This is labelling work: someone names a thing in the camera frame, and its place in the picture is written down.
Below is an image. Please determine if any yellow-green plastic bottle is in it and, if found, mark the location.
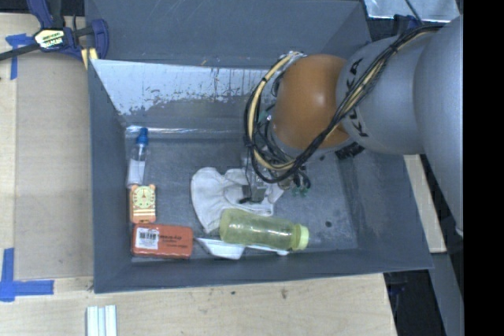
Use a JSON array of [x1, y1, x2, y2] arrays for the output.
[[218, 207, 311, 253]]

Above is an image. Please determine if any white cloth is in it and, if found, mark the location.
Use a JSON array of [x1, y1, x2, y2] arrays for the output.
[[190, 166, 285, 235]]

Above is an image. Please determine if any white flat packet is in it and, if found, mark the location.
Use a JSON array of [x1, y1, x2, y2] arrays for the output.
[[195, 236, 291, 261]]

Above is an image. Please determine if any orange box with barcode label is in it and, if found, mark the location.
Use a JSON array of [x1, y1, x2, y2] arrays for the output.
[[130, 223, 195, 260]]

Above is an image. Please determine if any orange toy clock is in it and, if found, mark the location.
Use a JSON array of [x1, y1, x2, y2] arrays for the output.
[[128, 183, 158, 226]]

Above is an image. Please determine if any clear spray bottle blue top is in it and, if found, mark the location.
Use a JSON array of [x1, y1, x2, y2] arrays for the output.
[[125, 126, 153, 188]]

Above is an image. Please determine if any grey metal bin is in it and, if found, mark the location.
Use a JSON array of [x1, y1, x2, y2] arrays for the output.
[[83, 0, 435, 294]]

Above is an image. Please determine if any pale wood board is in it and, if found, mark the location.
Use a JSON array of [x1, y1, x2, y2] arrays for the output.
[[13, 50, 96, 282]]

